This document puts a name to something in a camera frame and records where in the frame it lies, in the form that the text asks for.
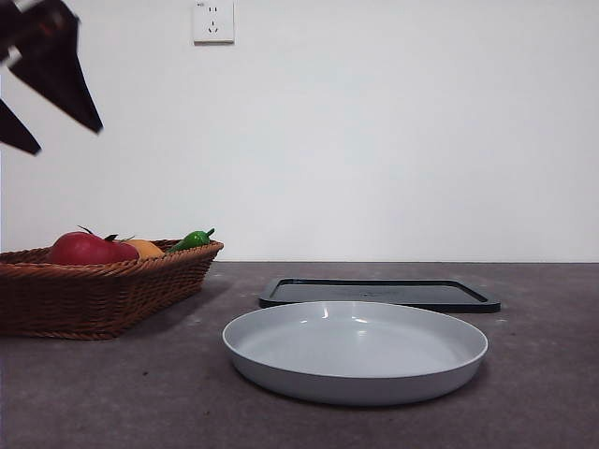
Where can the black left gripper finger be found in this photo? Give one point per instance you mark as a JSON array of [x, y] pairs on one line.
[[14, 133], [58, 79]]

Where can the red tomato with green calyx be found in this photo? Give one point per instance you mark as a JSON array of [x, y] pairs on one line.
[[82, 250]]

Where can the orange round fruit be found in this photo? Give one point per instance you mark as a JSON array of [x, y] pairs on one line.
[[149, 248]]

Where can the brown wicker basket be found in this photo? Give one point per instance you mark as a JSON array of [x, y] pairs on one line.
[[93, 299]]

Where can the green pepper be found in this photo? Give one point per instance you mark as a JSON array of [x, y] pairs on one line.
[[189, 241]]

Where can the pale grey round plate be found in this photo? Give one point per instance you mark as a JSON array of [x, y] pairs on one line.
[[355, 355]]

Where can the black rectangular tray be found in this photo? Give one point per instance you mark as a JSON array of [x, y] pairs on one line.
[[421, 292]]

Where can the white wall socket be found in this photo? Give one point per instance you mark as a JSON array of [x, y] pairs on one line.
[[214, 28]]

